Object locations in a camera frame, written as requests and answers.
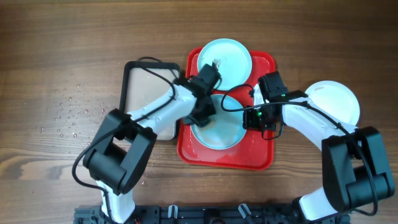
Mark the light blue plate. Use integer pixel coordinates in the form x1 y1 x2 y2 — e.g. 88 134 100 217
191 94 246 150
197 39 252 91

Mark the white round plate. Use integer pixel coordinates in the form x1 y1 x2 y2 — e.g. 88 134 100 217
305 80 360 126

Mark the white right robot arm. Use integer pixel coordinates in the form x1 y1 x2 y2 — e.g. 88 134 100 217
244 90 395 223

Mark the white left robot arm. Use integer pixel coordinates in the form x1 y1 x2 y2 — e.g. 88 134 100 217
77 83 215 223

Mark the red plastic tray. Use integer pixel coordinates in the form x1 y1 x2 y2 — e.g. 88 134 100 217
177 47 276 170

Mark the black rectangular water tray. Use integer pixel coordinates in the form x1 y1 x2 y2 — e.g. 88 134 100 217
119 61 180 141

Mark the light blue plate top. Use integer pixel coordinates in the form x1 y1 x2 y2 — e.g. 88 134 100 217
197 39 252 91

